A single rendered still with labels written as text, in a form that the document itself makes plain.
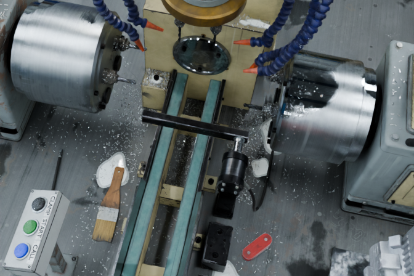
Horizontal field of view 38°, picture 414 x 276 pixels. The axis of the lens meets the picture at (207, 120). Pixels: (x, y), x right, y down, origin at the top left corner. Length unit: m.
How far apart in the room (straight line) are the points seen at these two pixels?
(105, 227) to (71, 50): 0.45
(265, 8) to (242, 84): 0.21
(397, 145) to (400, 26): 0.75
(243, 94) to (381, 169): 0.44
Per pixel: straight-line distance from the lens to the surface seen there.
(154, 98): 1.62
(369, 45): 1.91
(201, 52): 1.49
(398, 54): 1.44
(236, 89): 1.61
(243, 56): 1.49
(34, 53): 1.38
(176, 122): 1.38
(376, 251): 1.33
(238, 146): 1.37
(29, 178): 1.61
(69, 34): 1.37
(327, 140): 1.34
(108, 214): 1.53
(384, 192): 1.50
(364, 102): 1.35
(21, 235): 1.27
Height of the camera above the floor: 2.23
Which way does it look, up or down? 60 degrees down
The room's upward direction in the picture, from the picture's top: 7 degrees clockwise
